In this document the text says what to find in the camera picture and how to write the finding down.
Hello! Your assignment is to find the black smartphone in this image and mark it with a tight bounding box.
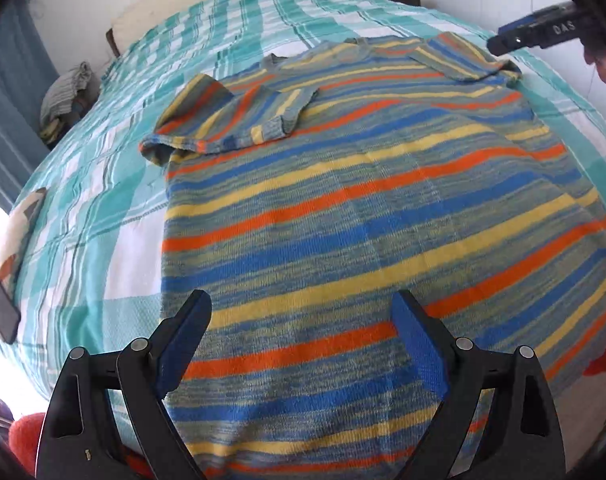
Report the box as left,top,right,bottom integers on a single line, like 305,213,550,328
0,282,21,344

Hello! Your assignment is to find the blue curtain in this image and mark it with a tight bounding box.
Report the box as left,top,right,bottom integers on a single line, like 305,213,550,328
0,0,58,212

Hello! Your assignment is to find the teal plaid bed cover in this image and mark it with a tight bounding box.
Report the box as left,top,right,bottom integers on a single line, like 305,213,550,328
2,0,606,396

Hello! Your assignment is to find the striped knitted t-shirt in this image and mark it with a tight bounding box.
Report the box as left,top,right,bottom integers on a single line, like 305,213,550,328
140,32,606,479

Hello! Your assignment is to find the pile of folded clothes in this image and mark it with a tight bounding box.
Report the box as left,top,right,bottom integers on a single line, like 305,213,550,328
39,62,100,148

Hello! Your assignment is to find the patterned cream pillow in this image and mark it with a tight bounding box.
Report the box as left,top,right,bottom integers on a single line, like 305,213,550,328
0,188,47,298

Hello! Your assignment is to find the red fleece garment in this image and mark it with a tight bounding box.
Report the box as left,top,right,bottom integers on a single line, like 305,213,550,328
9,413,46,476

